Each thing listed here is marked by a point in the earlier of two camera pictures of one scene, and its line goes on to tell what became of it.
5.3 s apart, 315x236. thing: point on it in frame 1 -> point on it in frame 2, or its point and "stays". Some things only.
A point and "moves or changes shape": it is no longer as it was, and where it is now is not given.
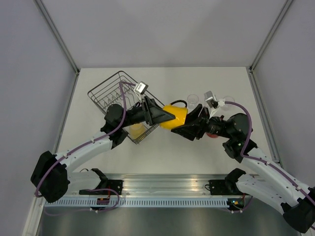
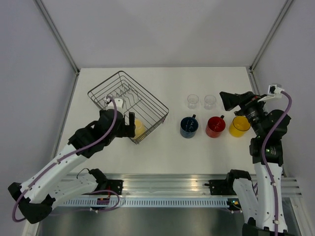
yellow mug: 180,113 moves or changes shape
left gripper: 153,114 -> 128,131
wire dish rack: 120,90 stays
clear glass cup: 192,101 stays
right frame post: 285,7 stays
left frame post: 55,33 stays
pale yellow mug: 136,130 stays
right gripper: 188,131 -> 245,100
